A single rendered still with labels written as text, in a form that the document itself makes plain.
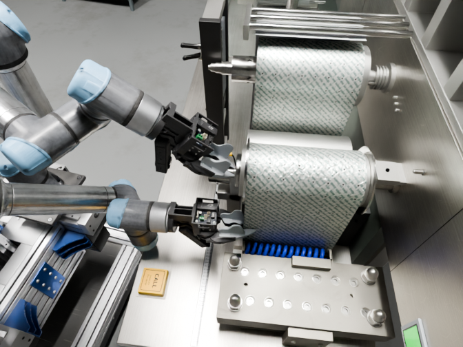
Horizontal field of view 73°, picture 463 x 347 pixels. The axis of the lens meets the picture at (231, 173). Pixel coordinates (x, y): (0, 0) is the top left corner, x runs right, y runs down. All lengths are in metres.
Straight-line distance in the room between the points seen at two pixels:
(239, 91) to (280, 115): 0.66
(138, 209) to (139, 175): 1.56
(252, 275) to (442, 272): 0.41
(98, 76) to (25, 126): 0.17
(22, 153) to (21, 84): 0.44
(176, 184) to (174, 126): 0.53
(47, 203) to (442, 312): 0.81
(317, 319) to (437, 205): 0.37
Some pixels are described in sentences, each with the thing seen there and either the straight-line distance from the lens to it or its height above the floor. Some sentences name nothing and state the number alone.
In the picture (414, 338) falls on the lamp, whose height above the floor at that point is 1.19.
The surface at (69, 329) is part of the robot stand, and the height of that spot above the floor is 0.21.
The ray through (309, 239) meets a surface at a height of 1.07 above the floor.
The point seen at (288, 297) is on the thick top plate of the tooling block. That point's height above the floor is 1.03.
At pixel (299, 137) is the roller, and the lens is 0.80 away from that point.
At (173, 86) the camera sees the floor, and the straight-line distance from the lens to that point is 3.00.
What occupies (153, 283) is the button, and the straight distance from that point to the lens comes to 0.95.
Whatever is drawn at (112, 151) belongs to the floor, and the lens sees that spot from 2.55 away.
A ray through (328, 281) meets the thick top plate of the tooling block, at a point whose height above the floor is 1.03.
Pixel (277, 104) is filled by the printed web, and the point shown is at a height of 1.29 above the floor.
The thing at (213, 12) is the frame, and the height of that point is 1.44.
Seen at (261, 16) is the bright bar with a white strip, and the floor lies 1.45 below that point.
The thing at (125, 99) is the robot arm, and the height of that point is 1.44.
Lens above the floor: 1.80
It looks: 53 degrees down
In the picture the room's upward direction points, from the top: straight up
